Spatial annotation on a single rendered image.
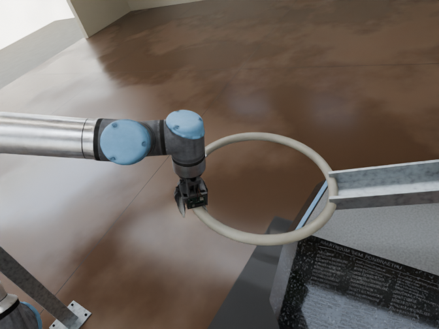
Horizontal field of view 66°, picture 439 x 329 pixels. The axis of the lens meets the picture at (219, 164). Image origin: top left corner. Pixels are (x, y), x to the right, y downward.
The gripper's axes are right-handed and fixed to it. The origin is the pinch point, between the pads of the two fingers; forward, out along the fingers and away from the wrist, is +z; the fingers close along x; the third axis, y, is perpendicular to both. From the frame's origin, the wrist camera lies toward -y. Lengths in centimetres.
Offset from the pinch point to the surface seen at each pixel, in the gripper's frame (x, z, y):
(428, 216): 74, 4, 23
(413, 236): 65, 5, 27
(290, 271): 30.1, 25.3, 17.5
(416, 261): 60, 5, 35
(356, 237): 50, 9, 20
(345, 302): 41, 23, 34
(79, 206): -75, 146, -152
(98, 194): -57, 143, -159
